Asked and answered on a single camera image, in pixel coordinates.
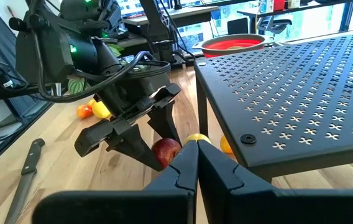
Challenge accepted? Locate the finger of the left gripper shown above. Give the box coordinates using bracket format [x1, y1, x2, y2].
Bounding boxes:
[110, 122, 165, 172]
[147, 100, 184, 147]

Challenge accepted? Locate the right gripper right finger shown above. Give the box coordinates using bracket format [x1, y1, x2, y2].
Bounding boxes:
[197, 139, 353, 224]

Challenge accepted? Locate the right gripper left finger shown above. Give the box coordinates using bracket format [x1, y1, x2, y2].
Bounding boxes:
[32, 139, 199, 224]

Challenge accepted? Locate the dark red apple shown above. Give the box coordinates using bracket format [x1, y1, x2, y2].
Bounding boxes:
[150, 138, 183, 170]

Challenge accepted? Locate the yellow lemon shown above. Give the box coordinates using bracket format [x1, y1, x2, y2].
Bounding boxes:
[184, 133, 212, 147]
[91, 100, 112, 119]

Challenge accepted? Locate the small yellow orange fruit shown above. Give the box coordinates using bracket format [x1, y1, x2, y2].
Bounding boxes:
[219, 135, 236, 155]

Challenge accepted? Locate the green striped artificial plant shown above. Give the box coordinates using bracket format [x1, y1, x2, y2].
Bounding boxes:
[66, 43, 124, 96]

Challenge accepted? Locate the grey background desk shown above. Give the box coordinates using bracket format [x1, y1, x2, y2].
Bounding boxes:
[123, 5, 221, 28]

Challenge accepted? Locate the red collapsible bowl grey rim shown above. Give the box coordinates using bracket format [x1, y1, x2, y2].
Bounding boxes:
[191, 33, 275, 58]

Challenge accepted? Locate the black perforated metal shelf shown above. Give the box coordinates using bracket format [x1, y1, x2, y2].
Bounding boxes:
[194, 29, 353, 184]

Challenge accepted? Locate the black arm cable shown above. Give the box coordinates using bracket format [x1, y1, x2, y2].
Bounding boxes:
[30, 27, 172, 104]

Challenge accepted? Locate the black handled kitchen knife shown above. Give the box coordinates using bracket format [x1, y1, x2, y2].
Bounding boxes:
[4, 138, 46, 224]

